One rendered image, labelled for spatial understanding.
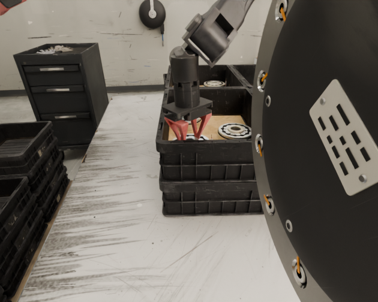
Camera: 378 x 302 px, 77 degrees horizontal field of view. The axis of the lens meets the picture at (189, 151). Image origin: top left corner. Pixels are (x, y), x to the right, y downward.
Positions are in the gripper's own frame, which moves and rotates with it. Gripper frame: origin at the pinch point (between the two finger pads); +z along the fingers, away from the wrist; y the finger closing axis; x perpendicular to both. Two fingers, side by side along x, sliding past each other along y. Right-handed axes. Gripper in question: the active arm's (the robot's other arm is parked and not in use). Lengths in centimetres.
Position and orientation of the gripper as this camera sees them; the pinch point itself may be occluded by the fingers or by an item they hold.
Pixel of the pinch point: (189, 138)
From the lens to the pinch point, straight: 58.8
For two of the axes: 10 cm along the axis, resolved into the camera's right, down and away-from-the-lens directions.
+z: 0.5, 8.5, 5.2
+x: 6.3, 3.8, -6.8
